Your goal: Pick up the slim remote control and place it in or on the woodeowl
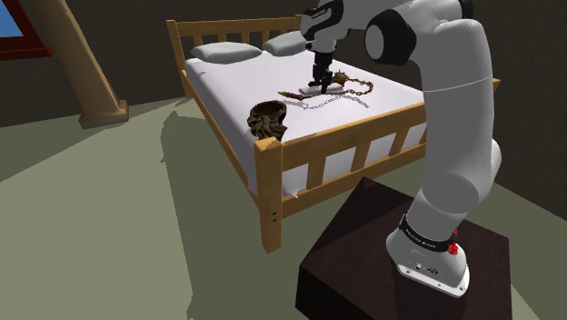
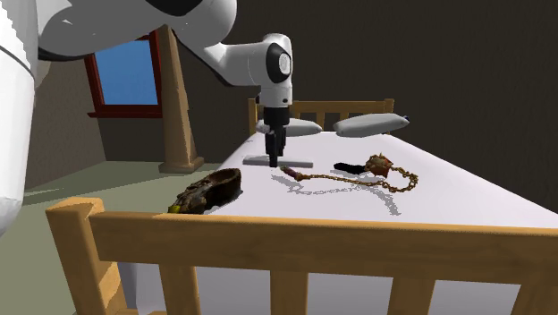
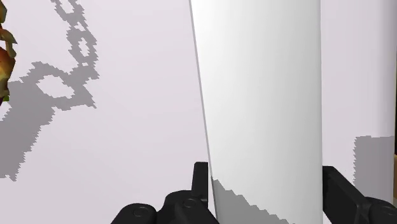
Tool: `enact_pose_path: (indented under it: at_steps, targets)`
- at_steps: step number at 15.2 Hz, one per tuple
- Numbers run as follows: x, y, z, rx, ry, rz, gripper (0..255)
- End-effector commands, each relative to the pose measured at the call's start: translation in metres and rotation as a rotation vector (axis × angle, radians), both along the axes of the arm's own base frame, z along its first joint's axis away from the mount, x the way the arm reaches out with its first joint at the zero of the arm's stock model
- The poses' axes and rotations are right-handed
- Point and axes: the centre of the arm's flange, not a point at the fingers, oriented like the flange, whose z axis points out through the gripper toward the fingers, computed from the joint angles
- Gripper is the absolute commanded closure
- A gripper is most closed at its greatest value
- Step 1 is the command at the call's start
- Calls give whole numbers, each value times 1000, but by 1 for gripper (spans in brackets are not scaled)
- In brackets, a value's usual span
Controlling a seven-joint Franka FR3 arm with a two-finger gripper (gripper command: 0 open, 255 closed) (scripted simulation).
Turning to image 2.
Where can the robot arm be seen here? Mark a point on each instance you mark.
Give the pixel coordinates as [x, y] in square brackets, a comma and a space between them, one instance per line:
[109, 22]

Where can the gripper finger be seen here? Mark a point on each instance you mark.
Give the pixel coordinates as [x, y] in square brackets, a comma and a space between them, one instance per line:
[274, 150]

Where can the wooden bed with white sheet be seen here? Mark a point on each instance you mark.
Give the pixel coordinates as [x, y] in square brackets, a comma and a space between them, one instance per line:
[348, 196]

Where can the small black object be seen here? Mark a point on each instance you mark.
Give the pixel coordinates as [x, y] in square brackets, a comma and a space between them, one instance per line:
[348, 168]

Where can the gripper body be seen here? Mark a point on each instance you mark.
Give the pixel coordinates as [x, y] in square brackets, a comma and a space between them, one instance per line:
[276, 118]

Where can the red framed window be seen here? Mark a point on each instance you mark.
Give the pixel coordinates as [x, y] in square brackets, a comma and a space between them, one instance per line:
[126, 76]

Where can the wooden pillar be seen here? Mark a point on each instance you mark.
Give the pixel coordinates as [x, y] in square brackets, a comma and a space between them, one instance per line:
[176, 109]

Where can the grey flat slab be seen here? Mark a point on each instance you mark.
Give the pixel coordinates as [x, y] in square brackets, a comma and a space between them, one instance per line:
[296, 163]

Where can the grey pillow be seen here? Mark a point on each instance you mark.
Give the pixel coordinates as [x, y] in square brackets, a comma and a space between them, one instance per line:
[370, 125]
[296, 127]

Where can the brown leather gauntlet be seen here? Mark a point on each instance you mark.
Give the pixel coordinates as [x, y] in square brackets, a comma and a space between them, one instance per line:
[213, 189]

